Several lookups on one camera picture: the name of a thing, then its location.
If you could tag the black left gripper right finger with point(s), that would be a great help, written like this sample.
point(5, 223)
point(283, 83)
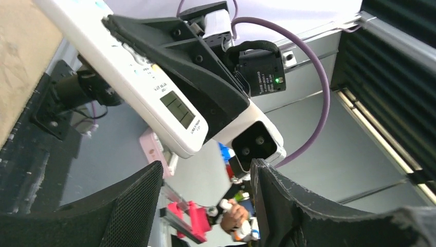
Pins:
point(291, 215)

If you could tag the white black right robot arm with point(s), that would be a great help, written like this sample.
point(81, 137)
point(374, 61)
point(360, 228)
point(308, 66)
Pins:
point(257, 66)

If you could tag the white remote control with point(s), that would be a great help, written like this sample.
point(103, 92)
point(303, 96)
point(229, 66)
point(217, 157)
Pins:
point(140, 81)

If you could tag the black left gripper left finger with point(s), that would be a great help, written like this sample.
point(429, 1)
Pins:
point(119, 215)

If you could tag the aluminium table edge frame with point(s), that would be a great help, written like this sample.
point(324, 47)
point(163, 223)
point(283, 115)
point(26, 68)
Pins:
point(302, 80)

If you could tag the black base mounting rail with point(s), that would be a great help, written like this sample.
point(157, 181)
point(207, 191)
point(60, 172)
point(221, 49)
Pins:
point(38, 153)

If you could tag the person in background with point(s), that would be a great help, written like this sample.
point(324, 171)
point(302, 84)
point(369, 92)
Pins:
point(237, 222)

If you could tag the pink device in background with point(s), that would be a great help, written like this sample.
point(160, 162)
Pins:
point(155, 150)

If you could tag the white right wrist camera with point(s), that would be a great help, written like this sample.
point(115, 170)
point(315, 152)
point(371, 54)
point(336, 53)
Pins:
point(253, 136)

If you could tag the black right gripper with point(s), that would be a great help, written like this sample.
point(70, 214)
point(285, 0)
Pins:
point(218, 27)

